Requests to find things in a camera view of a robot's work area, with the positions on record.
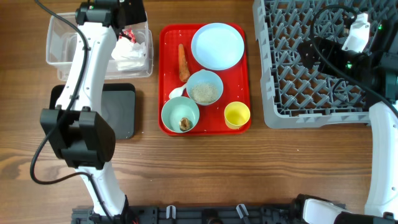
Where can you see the yellow plastic cup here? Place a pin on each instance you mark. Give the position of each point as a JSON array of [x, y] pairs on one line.
[[236, 114]]

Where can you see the large light blue plate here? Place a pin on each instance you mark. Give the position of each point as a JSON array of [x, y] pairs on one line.
[[217, 46]]

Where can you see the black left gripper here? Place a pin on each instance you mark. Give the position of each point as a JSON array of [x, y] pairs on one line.
[[137, 12]]

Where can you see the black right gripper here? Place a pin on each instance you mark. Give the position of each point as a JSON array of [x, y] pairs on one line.
[[308, 54]]

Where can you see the black waste tray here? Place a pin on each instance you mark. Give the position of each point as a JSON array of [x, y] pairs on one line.
[[118, 105]]

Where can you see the brown food scrap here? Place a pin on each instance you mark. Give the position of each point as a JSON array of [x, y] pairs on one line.
[[184, 124]]

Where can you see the clear plastic bin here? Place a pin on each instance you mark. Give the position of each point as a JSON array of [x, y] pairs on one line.
[[61, 45]]

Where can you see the mint green bowl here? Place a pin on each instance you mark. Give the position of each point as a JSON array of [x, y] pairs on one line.
[[176, 109]]

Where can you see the orange carrot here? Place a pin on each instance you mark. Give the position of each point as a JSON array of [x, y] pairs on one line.
[[184, 73]]

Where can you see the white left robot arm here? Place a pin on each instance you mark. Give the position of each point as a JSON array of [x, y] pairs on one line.
[[90, 115]]

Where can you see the white plastic spoon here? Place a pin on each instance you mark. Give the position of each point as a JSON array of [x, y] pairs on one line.
[[177, 91]]

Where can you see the grey dishwasher rack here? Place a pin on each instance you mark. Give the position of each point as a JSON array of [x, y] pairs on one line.
[[294, 96]]

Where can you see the white paper napkin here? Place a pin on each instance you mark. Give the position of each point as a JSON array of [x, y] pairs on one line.
[[125, 49]]

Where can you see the red wrapper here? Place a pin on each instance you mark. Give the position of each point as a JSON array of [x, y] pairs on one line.
[[128, 34]]

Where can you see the red serving tray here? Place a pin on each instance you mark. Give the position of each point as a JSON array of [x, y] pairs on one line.
[[235, 81]]

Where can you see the light blue rice bowl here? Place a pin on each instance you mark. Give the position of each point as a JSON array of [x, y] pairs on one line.
[[204, 87]]

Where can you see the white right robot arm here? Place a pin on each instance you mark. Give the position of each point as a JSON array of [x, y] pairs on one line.
[[381, 205]]

